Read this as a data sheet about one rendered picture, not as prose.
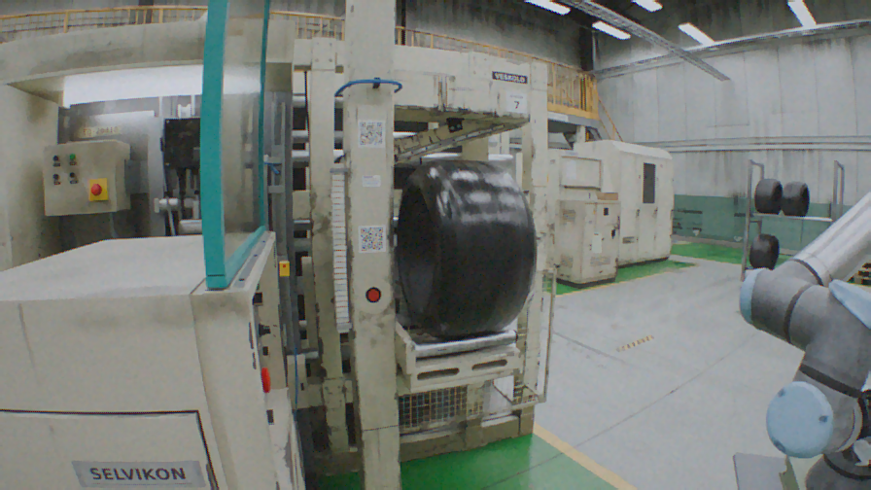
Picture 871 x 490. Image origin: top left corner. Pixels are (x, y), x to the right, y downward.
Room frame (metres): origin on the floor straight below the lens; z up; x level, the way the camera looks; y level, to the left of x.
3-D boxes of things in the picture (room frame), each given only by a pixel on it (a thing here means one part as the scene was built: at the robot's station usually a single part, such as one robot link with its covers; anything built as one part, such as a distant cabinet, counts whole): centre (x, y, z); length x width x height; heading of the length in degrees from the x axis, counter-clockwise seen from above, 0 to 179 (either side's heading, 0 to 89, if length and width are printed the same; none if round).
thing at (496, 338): (1.14, -0.09, 0.90); 0.35 x 0.05 x 0.05; 110
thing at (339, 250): (1.11, 0.27, 1.19); 0.05 x 0.04 x 0.48; 20
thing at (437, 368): (1.14, -0.08, 0.83); 0.36 x 0.09 x 0.06; 110
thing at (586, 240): (5.77, -2.29, 0.62); 0.91 x 0.58 x 1.25; 118
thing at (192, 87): (0.99, 0.79, 1.66); 0.60 x 0.03 x 0.03; 110
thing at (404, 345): (1.21, 0.13, 0.90); 0.40 x 0.03 x 0.10; 20
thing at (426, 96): (1.59, -0.05, 1.71); 0.61 x 0.25 x 0.15; 110
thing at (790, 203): (4.32, -4.95, 0.96); 1.33 x 0.64 x 1.92; 26
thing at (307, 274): (1.91, 0.62, 0.61); 0.33 x 0.06 x 0.86; 20
